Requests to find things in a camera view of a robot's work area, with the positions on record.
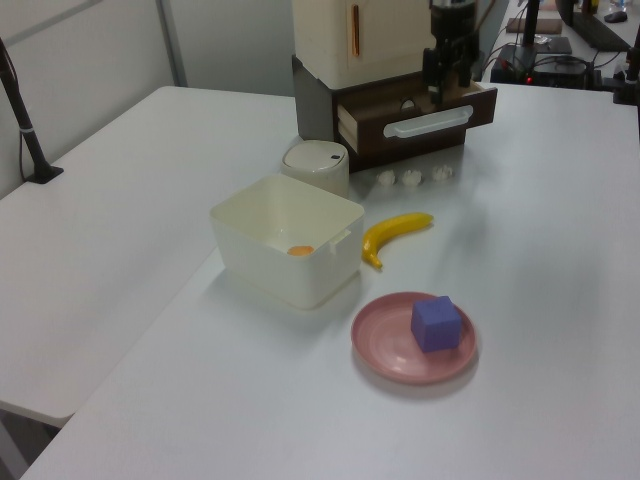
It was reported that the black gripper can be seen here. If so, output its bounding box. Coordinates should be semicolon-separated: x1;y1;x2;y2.
422;4;483;107

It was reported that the cream toy fridge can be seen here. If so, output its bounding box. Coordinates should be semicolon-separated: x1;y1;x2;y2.
291;0;436;87

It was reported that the dark wooden drawer cabinet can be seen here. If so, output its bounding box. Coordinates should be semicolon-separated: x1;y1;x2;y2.
291;53;484;174

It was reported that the yellow toy banana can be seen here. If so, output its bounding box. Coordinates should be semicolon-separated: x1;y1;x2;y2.
360;212;435;271

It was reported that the black electronics box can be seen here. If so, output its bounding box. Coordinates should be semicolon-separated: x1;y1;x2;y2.
491;43;604;89

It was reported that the black monitor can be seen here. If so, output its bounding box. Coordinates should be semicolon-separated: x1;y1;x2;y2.
553;0;634;51

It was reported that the small cream round trash can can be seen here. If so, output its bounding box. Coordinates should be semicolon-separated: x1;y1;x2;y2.
279;140;350;199

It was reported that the purple cube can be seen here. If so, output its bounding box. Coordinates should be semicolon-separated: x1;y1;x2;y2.
410;295;462;354

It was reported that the cream open plastic bin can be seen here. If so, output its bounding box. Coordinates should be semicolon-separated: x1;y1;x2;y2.
208;173;365;312

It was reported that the pink plate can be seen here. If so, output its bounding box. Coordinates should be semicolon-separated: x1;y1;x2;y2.
350;293;479;386

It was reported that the wooden drawer with white handle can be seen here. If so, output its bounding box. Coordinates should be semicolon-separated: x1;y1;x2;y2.
336;81;499;160

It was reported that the black stand post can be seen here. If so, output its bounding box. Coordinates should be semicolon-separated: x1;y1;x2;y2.
519;0;544;49

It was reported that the black clamp mount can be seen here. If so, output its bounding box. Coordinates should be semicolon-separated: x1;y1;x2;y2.
611;47;640;106

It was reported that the black camera stand pole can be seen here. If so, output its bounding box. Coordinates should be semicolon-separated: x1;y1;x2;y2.
0;37;65;184

